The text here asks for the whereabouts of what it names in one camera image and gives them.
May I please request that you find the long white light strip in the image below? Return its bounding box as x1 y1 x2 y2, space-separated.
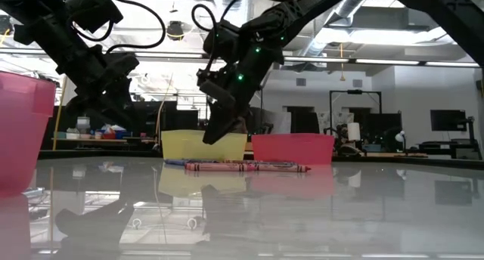
0 48 484 69

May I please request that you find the white desk lamp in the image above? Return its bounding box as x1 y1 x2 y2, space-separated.
394 130 408 155

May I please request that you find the black ceiling device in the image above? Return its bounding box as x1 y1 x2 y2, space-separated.
0 14 13 36

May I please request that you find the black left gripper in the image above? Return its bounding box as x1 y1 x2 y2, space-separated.
56 46 140 132

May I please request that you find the red crayon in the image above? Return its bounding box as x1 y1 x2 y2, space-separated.
185 162 249 173
245 162 312 173

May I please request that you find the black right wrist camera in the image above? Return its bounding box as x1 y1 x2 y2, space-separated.
195 67 228 88

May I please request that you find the large pink plastic tray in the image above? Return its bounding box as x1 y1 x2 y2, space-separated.
0 70 57 197

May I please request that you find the black ceiling dome camera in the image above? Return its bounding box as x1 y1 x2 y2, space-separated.
165 20 186 42

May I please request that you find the wooden workbench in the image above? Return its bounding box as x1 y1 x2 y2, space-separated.
51 138 129 144

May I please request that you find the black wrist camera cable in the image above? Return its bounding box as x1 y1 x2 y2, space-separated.
71 0 167 55
191 0 303 74

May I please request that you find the black screen panel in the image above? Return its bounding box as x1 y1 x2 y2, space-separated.
361 113 402 147
128 100 178 138

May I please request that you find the person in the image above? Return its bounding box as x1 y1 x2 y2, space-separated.
232 116 250 135

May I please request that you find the smooth silver ventilation duct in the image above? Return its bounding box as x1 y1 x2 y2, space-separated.
300 0 379 59

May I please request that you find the black desk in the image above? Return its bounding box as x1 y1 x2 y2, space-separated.
415 138 483 161

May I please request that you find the small pink plastic bin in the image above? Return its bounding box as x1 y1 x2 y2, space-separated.
251 133 336 166

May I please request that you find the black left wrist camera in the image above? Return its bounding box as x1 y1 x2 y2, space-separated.
62 0 125 34

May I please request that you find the white plastic container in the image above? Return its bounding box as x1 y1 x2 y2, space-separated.
76 116 92 135

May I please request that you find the white paper towel roll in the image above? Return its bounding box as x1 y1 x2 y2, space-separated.
346 122 361 142

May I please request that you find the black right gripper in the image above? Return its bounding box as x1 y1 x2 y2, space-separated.
199 57 273 146

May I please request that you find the yellow plastic bin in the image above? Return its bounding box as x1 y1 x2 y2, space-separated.
161 129 248 163

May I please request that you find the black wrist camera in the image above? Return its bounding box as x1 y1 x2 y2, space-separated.
62 0 125 34
195 67 228 88

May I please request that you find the black computer monitor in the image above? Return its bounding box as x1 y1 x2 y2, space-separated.
430 109 468 132

